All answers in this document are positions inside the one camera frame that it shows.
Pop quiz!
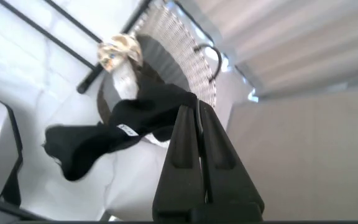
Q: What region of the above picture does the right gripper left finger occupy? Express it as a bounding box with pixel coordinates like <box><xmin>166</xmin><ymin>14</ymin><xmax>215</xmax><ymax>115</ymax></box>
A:
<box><xmin>152</xmin><ymin>105</ymin><xmax>205</xmax><ymax>222</ymax></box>

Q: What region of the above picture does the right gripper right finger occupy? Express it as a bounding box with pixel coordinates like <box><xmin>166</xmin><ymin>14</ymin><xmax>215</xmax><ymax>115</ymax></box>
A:
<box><xmin>197</xmin><ymin>100</ymin><xmax>265</xmax><ymax>222</ymax></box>

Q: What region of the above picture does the black garment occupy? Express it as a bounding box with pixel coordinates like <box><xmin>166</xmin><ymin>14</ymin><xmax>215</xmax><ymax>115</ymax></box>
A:
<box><xmin>43</xmin><ymin>70</ymin><xmax>198</xmax><ymax>182</ymax></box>

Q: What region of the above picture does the black clothes rack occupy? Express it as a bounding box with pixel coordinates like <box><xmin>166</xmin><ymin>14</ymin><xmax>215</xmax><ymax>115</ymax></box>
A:
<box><xmin>0</xmin><ymin>0</ymin><xmax>155</xmax><ymax>95</ymax></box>

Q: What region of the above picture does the white laundry basket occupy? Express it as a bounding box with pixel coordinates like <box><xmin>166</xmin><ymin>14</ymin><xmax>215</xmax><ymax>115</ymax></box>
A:
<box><xmin>96</xmin><ymin>0</ymin><xmax>224</xmax><ymax>147</ymax></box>

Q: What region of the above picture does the cream printed garment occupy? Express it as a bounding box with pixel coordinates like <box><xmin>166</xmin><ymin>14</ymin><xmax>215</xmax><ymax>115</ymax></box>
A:
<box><xmin>97</xmin><ymin>33</ymin><xmax>144</xmax><ymax>73</ymax></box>

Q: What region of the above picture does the white curtain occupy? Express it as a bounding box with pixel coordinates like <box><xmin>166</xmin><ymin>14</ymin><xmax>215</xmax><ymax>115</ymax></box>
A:
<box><xmin>178</xmin><ymin>0</ymin><xmax>358</xmax><ymax>100</ymax></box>

